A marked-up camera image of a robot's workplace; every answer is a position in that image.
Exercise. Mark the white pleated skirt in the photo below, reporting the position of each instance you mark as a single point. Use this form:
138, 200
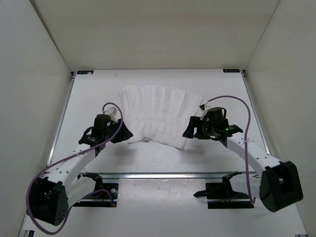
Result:
158, 114

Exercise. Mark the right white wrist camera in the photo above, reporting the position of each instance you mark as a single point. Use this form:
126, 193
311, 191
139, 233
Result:
204, 108

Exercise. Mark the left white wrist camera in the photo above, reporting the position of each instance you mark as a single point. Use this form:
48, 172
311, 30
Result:
112, 111

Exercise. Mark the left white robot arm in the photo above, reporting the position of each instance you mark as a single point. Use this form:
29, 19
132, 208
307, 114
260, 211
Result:
51, 196

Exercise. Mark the blue corner label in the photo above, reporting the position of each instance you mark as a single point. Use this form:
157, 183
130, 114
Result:
231, 70
85, 72

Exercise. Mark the right blue corner label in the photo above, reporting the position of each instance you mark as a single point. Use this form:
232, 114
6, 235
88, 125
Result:
231, 70

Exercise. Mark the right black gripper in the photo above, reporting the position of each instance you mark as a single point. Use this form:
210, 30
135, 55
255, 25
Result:
194, 122

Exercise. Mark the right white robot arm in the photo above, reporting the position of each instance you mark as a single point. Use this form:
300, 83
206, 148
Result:
276, 183

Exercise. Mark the aluminium table front rail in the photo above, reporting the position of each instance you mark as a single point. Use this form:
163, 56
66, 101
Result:
168, 175

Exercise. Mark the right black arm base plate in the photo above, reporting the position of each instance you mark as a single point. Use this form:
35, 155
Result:
222, 196

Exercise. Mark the left blue corner label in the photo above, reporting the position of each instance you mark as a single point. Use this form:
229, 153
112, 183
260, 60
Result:
85, 72

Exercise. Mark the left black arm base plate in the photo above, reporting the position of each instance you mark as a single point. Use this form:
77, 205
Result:
105, 193

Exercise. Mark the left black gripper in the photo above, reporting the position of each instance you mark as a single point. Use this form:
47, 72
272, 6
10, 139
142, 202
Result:
124, 133

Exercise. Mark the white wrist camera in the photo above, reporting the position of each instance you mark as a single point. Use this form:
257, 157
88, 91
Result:
112, 111
204, 108

